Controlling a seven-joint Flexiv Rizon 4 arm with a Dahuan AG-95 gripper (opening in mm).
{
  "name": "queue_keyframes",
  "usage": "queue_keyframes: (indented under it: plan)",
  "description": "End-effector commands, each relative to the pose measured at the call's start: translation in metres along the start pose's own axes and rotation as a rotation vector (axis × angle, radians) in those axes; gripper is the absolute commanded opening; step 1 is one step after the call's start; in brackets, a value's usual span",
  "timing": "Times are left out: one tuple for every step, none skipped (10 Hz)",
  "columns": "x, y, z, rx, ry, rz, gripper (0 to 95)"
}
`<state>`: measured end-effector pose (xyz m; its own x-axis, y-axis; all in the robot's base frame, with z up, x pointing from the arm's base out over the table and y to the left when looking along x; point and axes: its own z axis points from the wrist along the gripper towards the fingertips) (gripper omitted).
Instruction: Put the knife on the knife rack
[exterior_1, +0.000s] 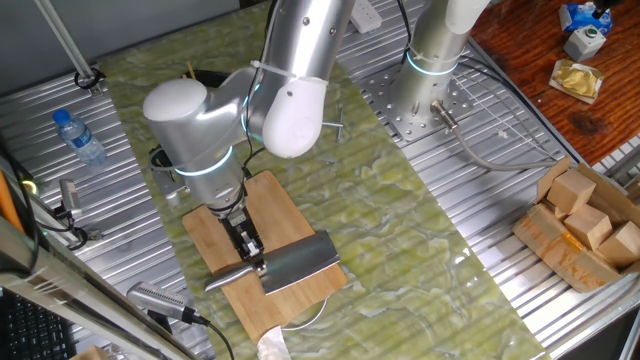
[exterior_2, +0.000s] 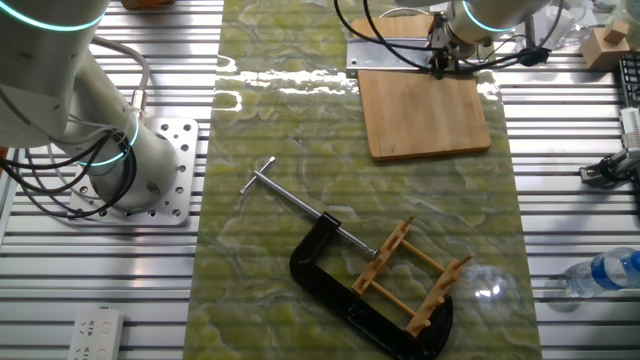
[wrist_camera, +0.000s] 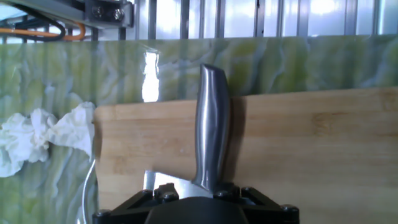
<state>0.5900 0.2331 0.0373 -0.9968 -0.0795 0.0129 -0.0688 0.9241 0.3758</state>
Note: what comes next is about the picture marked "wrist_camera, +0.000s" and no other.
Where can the green marble pattern mat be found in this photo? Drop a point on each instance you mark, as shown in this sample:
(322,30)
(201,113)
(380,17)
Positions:
(93,68)

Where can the bamboo cutting board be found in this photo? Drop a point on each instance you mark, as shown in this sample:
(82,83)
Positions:
(311,155)

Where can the stainless steel cleaver knife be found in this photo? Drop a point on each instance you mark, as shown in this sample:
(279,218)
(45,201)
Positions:
(211,124)

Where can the crumpled white tissue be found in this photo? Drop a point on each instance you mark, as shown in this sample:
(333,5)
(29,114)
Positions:
(37,137)

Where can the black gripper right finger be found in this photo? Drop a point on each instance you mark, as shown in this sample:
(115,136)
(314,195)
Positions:
(270,213)

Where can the aluminium frame bar with bracket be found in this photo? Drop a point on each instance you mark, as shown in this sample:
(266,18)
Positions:
(105,14)

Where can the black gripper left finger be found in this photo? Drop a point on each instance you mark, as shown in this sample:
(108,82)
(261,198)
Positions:
(124,211)

